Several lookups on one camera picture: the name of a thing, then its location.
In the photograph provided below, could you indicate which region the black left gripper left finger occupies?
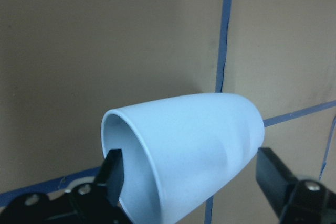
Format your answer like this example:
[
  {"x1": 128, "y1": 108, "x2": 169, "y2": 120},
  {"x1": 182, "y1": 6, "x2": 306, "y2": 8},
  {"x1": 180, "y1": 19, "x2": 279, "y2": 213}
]
[{"x1": 93, "y1": 149, "x2": 124, "y2": 207}]

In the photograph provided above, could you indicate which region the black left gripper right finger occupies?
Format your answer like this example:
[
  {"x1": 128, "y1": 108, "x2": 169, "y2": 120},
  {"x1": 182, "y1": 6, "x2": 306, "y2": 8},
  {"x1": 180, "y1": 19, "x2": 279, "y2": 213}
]
[{"x1": 256, "y1": 147, "x2": 298, "y2": 218}]

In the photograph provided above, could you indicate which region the light blue cup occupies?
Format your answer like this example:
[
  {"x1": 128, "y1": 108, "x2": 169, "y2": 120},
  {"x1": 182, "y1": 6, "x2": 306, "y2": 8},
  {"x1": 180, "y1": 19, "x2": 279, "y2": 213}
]
[{"x1": 101, "y1": 93, "x2": 265, "y2": 223}]

